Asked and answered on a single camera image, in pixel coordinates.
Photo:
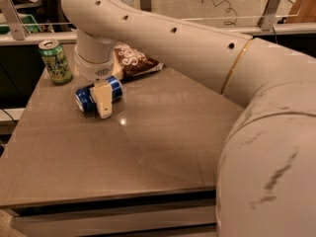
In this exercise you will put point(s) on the grey table drawer front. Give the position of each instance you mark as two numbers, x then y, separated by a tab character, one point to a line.
191	217

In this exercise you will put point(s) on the brown chip bag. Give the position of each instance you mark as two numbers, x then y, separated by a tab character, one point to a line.
130	62

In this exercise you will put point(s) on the right metal glass bracket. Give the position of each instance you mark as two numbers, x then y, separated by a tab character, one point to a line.
266	22

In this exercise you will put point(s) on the left metal glass bracket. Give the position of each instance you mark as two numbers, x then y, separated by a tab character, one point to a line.
17	29

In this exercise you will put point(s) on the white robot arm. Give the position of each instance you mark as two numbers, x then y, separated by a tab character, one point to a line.
266	179

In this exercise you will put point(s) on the glass barrier panel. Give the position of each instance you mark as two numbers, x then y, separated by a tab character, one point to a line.
292	16

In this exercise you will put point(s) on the green plastic bin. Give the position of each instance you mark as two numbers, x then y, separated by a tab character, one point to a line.
28	21

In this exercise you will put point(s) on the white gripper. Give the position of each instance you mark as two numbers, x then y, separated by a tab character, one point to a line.
93	69

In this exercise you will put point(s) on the green soda can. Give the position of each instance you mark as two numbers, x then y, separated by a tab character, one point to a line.
55	61

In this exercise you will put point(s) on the blue pepsi can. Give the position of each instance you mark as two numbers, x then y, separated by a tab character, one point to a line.
85	101

